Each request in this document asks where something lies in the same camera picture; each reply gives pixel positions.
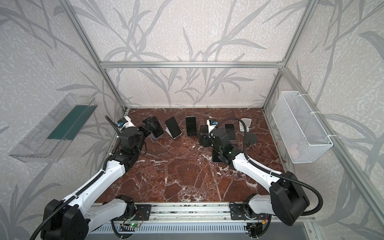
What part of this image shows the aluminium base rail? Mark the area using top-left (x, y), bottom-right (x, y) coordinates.
top-left (64, 201), bottom-right (316, 224)

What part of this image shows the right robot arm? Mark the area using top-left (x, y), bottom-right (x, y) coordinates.
top-left (198, 129), bottom-right (310, 226)

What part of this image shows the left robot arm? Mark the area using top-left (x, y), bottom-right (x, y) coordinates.
top-left (30, 116), bottom-right (161, 240)

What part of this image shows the white front phone stand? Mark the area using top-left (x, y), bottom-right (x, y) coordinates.
top-left (239, 118), bottom-right (252, 132)

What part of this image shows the white metal phone stand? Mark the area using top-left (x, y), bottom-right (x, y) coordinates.
top-left (164, 127), bottom-right (183, 140)

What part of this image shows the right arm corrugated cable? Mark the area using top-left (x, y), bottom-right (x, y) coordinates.
top-left (209, 117), bottom-right (324, 217)

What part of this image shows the black phone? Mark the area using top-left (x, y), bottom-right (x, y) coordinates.
top-left (165, 117), bottom-right (182, 139)
top-left (150, 117), bottom-right (164, 137)

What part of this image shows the black stand under purple phone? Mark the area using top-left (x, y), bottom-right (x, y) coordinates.
top-left (199, 125), bottom-right (209, 135)

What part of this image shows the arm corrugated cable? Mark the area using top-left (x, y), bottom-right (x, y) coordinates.
top-left (209, 117), bottom-right (324, 217)
top-left (29, 115), bottom-right (127, 240)

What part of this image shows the dark grey front phone stand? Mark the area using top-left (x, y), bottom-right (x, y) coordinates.
top-left (244, 133), bottom-right (258, 145)

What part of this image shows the white wire mesh basket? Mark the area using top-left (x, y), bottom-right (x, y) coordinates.
top-left (272, 91), bottom-right (333, 164)

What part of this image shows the clear plastic wall tray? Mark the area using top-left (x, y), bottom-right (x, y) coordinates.
top-left (9, 94), bottom-right (98, 163)

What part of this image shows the green circuit board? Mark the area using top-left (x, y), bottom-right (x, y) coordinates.
top-left (121, 223), bottom-right (142, 232)

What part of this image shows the white-edged phone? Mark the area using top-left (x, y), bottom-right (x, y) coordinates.
top-left (225, 124), bottom-right (237, 142)

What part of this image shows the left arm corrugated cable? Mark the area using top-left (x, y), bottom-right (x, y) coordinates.
top-left (29, 115), bottom-right (127, 240)

